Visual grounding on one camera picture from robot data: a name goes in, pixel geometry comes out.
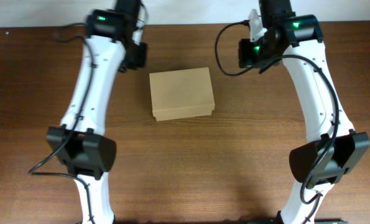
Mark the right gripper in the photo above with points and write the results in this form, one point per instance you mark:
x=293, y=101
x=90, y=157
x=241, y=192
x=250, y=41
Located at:
x=246, y=60

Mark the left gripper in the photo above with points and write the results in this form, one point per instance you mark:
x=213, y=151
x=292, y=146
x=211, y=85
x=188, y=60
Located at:
x=140, y=58

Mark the brown cardboard box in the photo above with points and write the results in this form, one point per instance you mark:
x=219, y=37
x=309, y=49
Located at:
x=181, y=94

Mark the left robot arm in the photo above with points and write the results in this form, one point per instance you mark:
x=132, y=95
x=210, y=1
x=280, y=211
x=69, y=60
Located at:
x=111, y=44

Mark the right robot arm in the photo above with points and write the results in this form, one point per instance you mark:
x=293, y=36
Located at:
x=333, y=148

